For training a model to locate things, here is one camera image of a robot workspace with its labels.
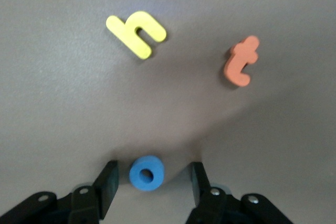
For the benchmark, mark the orange foam letter t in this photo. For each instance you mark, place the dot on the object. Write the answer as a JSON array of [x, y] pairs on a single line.
[[237, 69]]

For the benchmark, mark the yellow foam letter h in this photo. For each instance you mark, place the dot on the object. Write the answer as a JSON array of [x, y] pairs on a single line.
[[126, 32]]

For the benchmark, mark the brown table cover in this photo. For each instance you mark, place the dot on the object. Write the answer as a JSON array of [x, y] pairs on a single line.
[[52, 103]]

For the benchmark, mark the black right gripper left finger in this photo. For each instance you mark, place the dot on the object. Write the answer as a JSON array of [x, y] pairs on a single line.
[[86, 203]]

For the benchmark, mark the blue foam letter o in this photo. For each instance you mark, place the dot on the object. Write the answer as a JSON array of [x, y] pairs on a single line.
[[136, 179]]

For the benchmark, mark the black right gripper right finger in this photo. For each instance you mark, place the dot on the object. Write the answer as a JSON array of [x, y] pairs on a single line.
[[212, 205]]

